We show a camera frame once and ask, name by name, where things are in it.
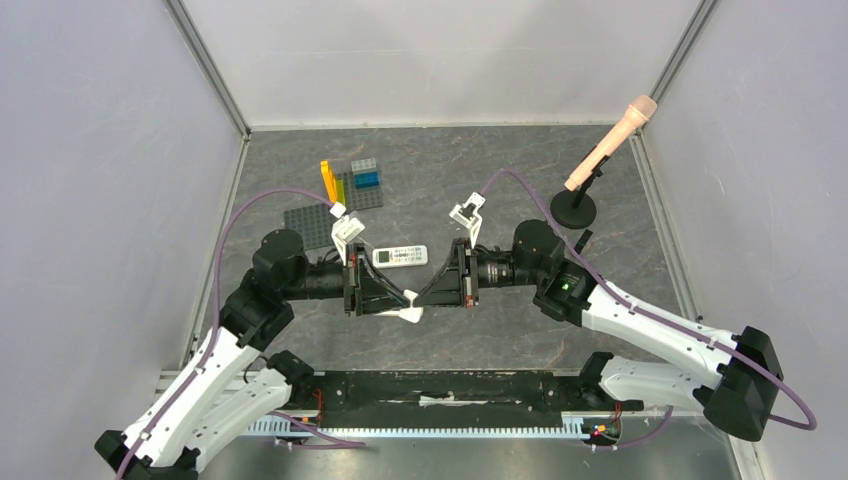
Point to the green brick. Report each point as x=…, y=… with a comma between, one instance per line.
x=340, y=191

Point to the yellow brick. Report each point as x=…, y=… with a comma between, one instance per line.
x=329, y=181

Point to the grey baseplate with bricks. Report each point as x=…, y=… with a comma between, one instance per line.
x=360, y=199

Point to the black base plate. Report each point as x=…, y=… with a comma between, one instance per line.
x=450, y=398

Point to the black microphone stand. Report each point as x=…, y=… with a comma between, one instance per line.
x=575, y=209

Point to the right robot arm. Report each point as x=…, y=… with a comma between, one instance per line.
x=729, y=376

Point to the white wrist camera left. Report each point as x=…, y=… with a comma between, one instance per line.
x=345, y=229

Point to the white cable duct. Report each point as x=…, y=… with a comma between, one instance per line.
x=571, y=428

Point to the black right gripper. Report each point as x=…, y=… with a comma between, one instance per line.
x=469, y=273

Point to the white remote control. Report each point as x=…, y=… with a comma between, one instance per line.
x=411, y=314

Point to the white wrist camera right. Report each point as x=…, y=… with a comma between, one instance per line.
x=468, y=216

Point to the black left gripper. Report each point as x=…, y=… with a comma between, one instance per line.
x=372, y=284

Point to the grey brick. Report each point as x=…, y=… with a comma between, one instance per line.
x=364, y=166

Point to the aluminium frame rail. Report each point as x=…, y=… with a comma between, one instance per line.
x=201, y=53

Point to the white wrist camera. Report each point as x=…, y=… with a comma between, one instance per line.
x=468, y=216
x=345, y=229

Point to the white remote with buttons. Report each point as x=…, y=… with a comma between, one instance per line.
x=400, y=257

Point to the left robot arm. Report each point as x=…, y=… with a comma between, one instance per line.
x=191, y=423

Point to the dark grey brick baseplate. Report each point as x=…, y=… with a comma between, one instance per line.
x=313, y=223

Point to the pink toy microphone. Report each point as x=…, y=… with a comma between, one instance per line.
x=636, y=115

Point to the small black block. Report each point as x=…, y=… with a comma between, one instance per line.
x=583, y=240

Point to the blue brick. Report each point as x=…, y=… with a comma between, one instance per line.
x=366, y=180

